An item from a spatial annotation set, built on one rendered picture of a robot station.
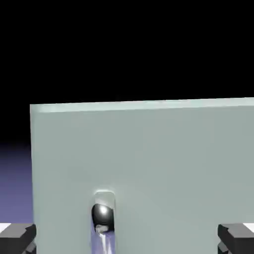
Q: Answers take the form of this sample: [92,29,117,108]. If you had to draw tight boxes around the pale green painted cabinet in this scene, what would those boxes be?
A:
[29,97,254,254]

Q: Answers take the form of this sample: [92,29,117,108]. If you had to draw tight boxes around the pale green cabinet door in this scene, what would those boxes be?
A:
[30,106,254,254]

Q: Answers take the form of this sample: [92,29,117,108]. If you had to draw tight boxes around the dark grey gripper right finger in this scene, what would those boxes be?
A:
[217,222,254,254]

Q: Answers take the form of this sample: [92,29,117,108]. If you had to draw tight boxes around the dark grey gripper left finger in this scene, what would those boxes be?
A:
[0,223,37,254]

